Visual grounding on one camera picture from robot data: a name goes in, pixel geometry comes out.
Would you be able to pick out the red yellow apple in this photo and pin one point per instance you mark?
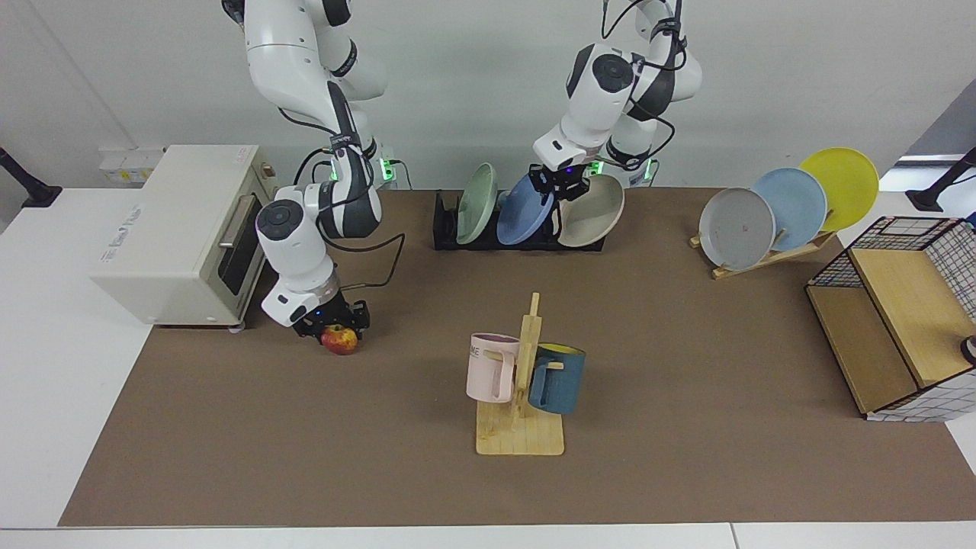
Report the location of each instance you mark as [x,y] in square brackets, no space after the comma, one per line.
[340,341]

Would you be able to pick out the beige plate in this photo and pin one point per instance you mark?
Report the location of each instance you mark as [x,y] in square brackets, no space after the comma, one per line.
[591,213]

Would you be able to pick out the green plate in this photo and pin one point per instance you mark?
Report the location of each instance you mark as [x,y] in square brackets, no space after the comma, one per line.
[476,202]

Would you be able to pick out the black dish rack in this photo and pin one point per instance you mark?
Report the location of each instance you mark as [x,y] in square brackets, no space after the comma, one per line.
[444,229]

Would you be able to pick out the grey plate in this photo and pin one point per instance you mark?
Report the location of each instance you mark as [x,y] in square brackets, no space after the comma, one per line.
[736,229]

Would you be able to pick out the wooden plate rack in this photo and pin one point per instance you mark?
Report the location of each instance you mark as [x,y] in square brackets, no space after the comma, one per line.
[762,261]

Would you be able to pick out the light blue plate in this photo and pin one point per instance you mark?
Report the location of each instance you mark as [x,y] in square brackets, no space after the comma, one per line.
[797,202]

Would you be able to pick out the yellow plate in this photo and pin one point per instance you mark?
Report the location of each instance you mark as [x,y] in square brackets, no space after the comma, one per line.
[846,179]

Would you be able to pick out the pink cup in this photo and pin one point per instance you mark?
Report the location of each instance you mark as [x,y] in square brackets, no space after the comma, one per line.
[484,374]

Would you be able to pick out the brown table cloth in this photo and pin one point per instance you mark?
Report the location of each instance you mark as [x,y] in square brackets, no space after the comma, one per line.
[381,457]

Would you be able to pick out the pale toaster oven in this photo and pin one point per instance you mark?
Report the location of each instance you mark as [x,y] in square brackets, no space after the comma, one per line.
[175,244]

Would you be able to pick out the dark blue cup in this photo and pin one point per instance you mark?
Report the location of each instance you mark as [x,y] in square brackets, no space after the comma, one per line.
[560,385]

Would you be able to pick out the wooden cup stand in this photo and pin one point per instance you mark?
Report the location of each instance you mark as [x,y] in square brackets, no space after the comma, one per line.
[522,438]

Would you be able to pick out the black camera stand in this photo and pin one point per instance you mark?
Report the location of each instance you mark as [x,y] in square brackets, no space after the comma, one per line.
[934,197]
[30,194]

